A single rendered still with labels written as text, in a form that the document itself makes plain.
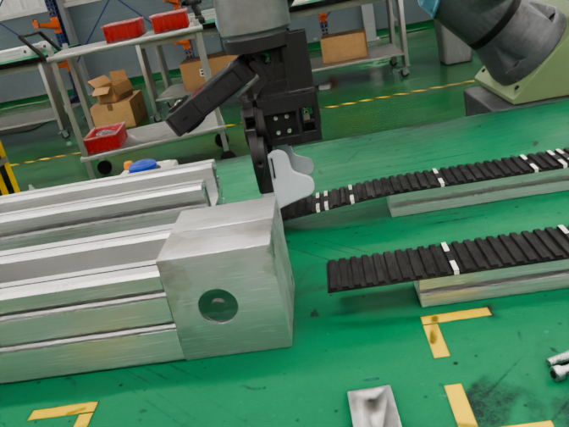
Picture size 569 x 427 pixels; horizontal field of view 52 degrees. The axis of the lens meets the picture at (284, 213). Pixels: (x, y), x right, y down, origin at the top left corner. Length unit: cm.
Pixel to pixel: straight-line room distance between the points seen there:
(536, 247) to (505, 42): 61
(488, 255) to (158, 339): 28
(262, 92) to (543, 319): 35
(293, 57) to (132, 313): 30
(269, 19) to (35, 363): 38
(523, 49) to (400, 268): 65
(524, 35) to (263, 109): 58
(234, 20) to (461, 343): 37
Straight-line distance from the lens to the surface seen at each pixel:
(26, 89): 915
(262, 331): 47
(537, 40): 108
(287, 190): 63
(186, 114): 64
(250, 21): 60
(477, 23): 106
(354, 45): 543
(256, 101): 62
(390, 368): 44
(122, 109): 567
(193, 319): 48
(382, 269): 50
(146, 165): 82
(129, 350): 51
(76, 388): 52
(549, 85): 108
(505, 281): 52
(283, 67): 63
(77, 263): 56
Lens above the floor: 106
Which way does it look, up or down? 22 degrees down
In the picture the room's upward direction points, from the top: 12 degrees counter-clockwise
